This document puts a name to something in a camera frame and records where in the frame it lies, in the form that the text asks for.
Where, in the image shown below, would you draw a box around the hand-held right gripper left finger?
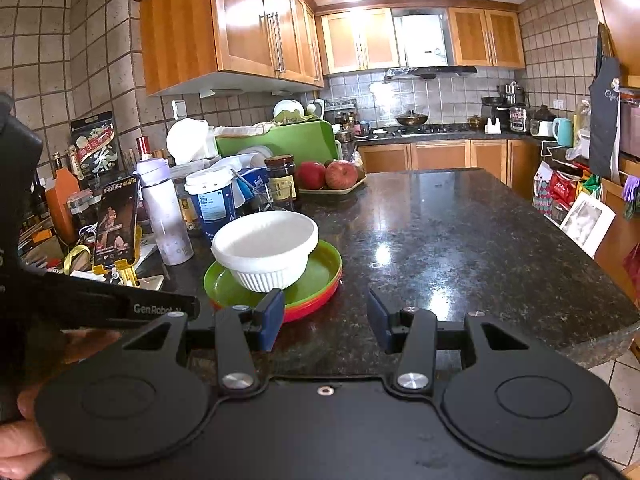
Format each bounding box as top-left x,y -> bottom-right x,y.
121,288 -> 287,395

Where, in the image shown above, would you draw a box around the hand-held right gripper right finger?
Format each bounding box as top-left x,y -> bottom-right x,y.
367,289 -> 530,395

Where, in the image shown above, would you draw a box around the large white bowl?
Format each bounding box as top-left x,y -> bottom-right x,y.
211,211 -> 320,294

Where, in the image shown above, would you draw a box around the orange plate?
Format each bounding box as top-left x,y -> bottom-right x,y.
207,265 -> 345,324

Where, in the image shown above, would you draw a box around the green plate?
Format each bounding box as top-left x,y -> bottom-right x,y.
203,240 -> 344,311

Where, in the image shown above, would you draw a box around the upright white plates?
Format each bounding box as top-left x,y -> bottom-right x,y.
272,100 -> 306,121

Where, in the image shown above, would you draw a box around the person's left hand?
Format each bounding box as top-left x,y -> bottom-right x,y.
0,327 -> 124,480

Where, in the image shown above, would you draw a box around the yellow phone stand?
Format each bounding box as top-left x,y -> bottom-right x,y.
102,257 -> 141,286

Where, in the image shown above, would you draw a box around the black smartphone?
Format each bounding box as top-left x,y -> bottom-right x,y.
92,175 -> 141,269

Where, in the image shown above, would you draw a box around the orange bottle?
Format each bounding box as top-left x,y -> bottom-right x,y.
45,167 -> 81,246

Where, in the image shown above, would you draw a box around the purple water bottle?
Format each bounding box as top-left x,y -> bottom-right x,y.
132,157 -> 195,267

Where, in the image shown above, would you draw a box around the blue white canister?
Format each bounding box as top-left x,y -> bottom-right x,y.
184,167 -> 237,241

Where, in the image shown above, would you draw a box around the dark sauce jar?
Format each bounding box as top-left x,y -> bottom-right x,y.
263,155 -> 300,212

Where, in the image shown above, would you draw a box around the yellow fruit tray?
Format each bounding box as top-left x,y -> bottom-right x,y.
297,175 -> 368,197

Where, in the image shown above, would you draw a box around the blue tissue pack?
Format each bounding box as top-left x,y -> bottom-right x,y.
232,165 -> 271,201

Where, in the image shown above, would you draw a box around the red pomegranate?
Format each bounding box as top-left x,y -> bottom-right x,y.
295,161 -> 328,191
325,160 -> 360,190

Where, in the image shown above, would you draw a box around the black snack bag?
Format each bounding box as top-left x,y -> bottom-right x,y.
70,112 -> 123,179

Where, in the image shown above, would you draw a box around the stack of white containers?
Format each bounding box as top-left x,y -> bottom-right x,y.
237,145 -> 275,171

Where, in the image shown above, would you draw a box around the wooden base cabinets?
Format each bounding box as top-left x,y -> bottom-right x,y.
357,139 -> 544,201

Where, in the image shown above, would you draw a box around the light green cutting board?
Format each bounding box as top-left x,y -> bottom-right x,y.
215,120 -> 335,161

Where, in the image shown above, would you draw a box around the white takeaway container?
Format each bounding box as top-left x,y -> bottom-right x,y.
166,117 -> 220,166

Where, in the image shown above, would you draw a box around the beige cloth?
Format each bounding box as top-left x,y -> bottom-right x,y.
215,122 -> 281,137

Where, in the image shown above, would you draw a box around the gas stove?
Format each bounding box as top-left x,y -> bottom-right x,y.
372,125 -> 476,137

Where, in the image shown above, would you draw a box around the row of condiment bottles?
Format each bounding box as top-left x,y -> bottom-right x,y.
334,112 -> 371,139

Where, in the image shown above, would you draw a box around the patterned gift bag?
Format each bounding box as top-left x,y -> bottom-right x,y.
532,160 -> 554,216

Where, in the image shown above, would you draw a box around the green dish rack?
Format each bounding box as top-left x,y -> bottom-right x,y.
270,102 -> 326,124

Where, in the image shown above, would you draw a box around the red shopping bag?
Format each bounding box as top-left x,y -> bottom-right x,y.
548,170 -> 581,209

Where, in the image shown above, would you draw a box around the white photo box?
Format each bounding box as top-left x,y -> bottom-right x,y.
560,192 -> 617,260

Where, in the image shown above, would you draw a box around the black coffee machine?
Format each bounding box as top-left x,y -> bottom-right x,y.
481,97 -> 511,134

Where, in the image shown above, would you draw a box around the wooden side cabinet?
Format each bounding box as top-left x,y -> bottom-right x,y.
592,155 -> 640,307

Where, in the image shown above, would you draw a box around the range hood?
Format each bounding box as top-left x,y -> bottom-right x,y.
385,66 -> 479,80

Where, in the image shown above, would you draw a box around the dark red towel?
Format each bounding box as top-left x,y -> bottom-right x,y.
622,242 -> 640,306

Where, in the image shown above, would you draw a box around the mint electric kettle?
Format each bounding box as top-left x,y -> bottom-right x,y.
552,118 -> 575,148

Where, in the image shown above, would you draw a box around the white water heater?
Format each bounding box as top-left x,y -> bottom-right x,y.
402,14 -> 448,67

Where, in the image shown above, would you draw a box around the dark grey apron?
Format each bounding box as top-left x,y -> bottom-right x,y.
588,22 -> 623,179

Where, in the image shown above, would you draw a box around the pink storage box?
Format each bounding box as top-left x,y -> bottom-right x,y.
620,92 -> 640,159

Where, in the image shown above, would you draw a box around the wooden wall cabinet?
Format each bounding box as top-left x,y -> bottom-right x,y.
132,0 -> 326,97
582,0 -> 640,79
447,6 -> 526,70
320,7 -> 407,76

